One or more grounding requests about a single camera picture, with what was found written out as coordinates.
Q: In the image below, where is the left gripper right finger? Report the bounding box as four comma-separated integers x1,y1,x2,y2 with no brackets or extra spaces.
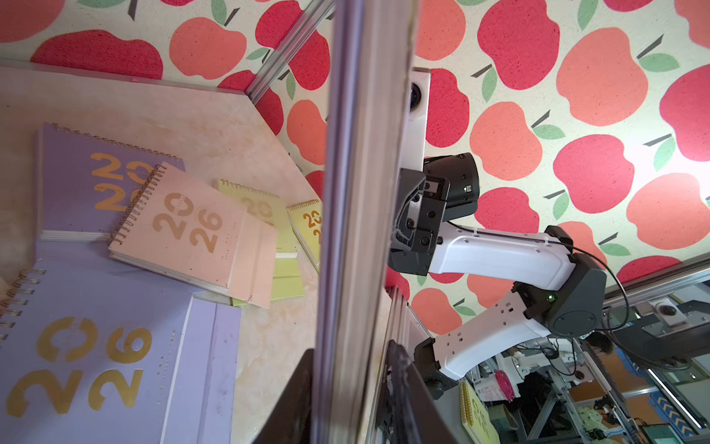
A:
382,340,457,444

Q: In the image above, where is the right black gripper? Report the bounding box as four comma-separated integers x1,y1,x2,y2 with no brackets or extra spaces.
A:
388,168,450,276

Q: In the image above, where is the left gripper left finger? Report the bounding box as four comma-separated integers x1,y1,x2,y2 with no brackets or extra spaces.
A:
253,349,314,444

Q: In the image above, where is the purple calendar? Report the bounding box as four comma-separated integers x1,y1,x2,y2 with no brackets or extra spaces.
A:
34,123,185,242
311,1,420,443
1,240,240,443

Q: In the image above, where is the pink calendar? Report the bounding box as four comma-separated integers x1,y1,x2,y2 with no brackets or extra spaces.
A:
109,163,256,299

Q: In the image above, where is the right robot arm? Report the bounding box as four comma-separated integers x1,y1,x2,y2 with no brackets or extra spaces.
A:
385,154,612,393

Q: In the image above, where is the yellow-green calendar right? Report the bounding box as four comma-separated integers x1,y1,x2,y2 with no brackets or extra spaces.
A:
287,200,323,272

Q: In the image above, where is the yellow-green calendar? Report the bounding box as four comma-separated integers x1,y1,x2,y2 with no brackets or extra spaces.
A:
287,200,323,272
216,179,305,308

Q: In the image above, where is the yellow-green calendar back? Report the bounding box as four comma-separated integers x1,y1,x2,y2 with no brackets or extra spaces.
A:
216,179,305,308

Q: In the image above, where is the purple calendar back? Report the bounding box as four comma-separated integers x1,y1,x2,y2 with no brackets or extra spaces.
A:
34,123,185,242

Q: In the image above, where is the right aluminium frame post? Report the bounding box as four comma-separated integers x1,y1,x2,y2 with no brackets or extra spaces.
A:
245,0,335,105

